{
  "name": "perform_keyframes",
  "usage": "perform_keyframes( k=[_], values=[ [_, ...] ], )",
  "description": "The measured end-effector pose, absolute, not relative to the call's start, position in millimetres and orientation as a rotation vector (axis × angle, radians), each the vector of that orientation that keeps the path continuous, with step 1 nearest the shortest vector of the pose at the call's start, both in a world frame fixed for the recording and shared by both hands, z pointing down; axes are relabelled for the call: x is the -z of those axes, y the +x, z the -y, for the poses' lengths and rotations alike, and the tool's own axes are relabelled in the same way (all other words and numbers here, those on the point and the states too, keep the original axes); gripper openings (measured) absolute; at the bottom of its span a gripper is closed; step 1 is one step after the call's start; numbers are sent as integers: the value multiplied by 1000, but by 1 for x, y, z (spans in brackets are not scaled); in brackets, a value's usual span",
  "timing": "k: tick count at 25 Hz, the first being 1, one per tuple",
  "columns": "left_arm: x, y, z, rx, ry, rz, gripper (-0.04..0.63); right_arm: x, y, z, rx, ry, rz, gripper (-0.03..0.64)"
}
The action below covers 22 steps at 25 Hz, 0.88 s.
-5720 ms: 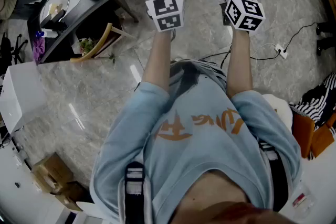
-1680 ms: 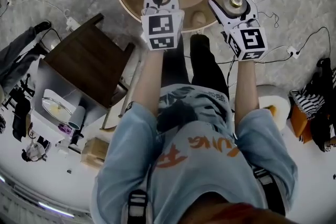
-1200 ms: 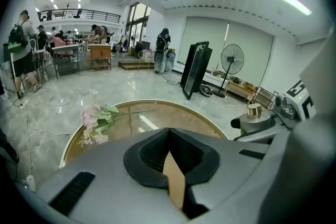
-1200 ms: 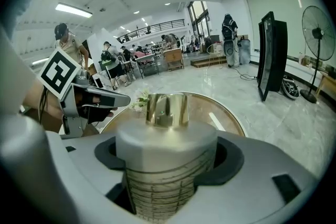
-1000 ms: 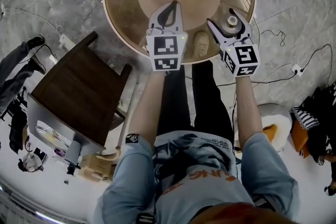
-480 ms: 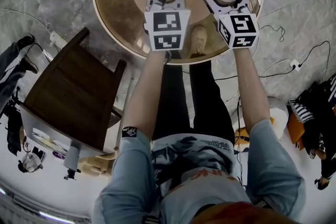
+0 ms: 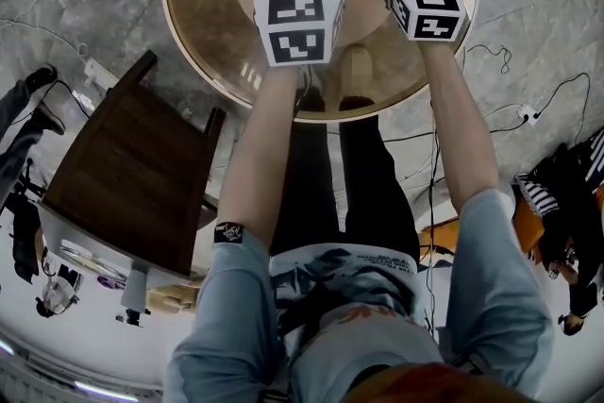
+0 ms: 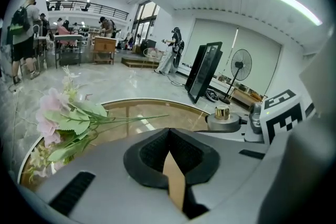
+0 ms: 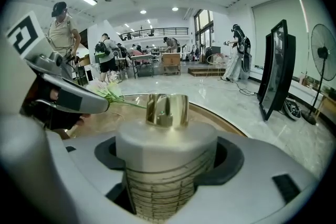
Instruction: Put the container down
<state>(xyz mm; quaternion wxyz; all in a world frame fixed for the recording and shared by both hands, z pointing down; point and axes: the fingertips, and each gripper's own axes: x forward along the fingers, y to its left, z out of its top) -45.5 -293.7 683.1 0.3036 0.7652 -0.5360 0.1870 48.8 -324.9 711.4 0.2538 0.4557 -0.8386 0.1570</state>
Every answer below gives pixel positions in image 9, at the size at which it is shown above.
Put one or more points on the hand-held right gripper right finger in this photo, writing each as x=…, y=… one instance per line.
x=249, y=191

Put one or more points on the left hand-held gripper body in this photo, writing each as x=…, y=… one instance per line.
x=29, y=36

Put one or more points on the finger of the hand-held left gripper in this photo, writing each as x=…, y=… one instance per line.
x=78, y=98

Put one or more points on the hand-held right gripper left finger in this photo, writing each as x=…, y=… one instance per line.
x=73, y=178

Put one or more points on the round wooden table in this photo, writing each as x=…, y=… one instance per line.
x=131, y=115

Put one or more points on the person's left hand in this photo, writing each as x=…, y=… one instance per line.
x=76, y=126

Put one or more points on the pale artificial flowers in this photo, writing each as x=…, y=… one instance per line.
x=105, y=87

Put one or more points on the grey work table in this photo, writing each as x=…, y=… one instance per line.
x=144, y=60

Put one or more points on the wooden cabinet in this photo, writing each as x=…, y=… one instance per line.
x=172, y=64

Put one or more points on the black balcony railing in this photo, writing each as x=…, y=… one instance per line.
x=157, y=31

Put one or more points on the round ceiling light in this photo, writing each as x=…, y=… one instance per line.
x=143, y=11
x=175, y=9

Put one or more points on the wooden side table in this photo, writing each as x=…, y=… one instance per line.
x=326, y=105

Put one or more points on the black curved monitor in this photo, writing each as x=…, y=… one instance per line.
x=275, y=68

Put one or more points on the low wooden platform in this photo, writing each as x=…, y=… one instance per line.
x=207, y=72

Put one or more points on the black standing fan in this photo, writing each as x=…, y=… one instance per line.
x=324, y=60

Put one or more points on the pale roller blind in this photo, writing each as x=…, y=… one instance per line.
x=286, y=34

